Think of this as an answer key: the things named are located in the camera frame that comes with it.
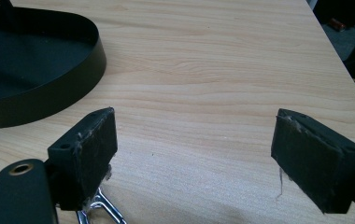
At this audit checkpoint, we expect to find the small orange object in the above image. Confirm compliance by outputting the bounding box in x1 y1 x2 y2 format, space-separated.
328 18 347 33

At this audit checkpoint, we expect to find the black oval metal tray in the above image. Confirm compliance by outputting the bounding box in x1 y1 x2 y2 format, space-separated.
0 0 107 130

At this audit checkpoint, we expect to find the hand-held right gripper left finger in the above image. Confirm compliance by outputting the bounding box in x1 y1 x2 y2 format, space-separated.
47 106 119 212

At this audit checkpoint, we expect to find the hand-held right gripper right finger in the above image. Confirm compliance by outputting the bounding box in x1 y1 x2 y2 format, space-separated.
270 107 355 215

